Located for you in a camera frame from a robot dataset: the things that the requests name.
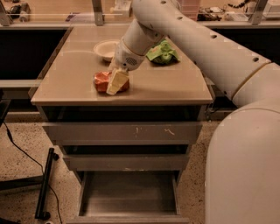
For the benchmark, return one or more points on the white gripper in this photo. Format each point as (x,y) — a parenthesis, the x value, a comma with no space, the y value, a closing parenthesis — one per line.
(126,58)

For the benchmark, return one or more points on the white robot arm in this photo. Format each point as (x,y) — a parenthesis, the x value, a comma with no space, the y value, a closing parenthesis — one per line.
(243,159)

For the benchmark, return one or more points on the grey drawer cabinet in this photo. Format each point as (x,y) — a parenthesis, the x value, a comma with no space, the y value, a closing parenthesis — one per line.
(174,93)

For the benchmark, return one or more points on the top grey drawer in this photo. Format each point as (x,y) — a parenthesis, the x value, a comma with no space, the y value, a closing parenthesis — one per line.
(122,133)

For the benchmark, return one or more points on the middle grey drawer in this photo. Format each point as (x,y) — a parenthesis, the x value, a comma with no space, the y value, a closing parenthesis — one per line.
(156,162)

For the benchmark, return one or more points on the open bottom grey drawer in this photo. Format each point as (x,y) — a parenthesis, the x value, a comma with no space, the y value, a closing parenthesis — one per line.
(128,197)

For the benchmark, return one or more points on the white bowl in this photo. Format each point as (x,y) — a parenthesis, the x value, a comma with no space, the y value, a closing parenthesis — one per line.
(106,49)

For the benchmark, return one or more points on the green chip bag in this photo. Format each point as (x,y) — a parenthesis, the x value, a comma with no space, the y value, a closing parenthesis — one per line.
(162,54)

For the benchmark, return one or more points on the pink stacked bins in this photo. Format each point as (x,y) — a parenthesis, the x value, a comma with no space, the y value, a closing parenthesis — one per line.
(190,8)

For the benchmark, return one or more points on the black stand leg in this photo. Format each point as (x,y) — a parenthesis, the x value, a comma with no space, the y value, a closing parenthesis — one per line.
(41,213)

